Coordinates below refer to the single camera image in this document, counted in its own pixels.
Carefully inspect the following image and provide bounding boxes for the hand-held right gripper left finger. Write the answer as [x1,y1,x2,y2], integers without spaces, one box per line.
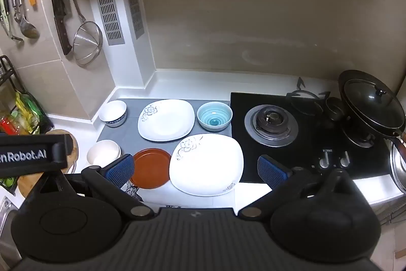
[19,153,155,221]

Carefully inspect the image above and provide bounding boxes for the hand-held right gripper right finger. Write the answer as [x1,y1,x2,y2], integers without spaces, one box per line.
[237,155,371,221]

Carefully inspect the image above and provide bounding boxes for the orange-brown round plate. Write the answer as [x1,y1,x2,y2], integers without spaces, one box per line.
[129,148,172,189]

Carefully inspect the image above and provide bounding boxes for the white bowl with blue rim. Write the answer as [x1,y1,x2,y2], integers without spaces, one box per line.
[98,100,128,128]

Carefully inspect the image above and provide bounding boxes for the cream white bowl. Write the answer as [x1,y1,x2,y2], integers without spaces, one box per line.
[87,139,122,167]

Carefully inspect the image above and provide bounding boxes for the grey counter mat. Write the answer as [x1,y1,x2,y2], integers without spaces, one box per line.
[96,98,234,183]

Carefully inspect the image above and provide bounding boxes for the black glass gas cooktop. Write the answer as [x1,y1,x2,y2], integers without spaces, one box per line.
[230,92,392,184]

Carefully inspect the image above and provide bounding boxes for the round wooden cutting board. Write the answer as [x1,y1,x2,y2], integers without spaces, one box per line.
[17,130,79,197]

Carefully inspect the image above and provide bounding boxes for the steel gas burner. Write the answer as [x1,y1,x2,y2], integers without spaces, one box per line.
[244,104,299,148]
[343,125,384,149]

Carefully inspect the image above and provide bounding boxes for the yellow green packet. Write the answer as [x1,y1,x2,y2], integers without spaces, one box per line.
[14,91,43,133]

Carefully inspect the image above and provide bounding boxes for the silver stove knob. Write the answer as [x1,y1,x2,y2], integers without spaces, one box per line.
[339,151,352,168]
[319,150,332,169]

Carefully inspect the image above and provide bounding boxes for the white square floral plate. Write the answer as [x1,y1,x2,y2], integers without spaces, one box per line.
[137,99,195,142]
[169,133,245,197]

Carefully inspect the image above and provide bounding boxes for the steel sink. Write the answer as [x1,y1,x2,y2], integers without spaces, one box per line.
[0,195,23,262]

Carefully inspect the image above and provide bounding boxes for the teal glazed bowl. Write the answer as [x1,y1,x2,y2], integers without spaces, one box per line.
[197,101,233,132]

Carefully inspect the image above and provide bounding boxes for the black pan support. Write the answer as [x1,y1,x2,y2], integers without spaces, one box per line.
[285,77,330,116]

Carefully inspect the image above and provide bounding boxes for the black burner cap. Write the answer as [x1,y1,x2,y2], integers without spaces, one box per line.
[324,96,346,121]

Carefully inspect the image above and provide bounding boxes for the glass wok lid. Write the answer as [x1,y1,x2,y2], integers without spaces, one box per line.
[344,79,402,129]

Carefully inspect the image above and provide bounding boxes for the black wok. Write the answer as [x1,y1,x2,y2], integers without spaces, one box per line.
[338,69,406,145]

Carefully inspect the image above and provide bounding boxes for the steel ladle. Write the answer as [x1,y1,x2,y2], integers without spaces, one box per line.
[8,0,40,40]

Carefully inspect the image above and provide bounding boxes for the stainless steel pot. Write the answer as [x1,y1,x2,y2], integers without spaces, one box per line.
[390,138,406,195]

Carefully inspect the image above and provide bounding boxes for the steel slotted spatula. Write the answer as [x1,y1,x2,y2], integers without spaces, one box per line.
[0,0,24,42]

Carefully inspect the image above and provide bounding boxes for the dark kitchen cleaver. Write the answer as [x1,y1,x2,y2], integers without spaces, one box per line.
[47,0,73,56]

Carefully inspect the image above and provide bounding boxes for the wide grey vent grille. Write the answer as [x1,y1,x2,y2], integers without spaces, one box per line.
[92,0,126,46]

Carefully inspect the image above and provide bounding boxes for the narrow grey vent grille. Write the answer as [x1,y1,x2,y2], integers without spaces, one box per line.
[123,0,145,40]

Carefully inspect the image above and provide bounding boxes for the clear bottle with red handle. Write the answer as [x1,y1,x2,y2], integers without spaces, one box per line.
[0,117,20,135]

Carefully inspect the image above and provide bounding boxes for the black wire rack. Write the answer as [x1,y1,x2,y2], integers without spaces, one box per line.
[0,55,53,195]

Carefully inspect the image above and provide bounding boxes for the wire mesh strainer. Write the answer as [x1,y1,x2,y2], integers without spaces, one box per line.
[61,0,104,67]

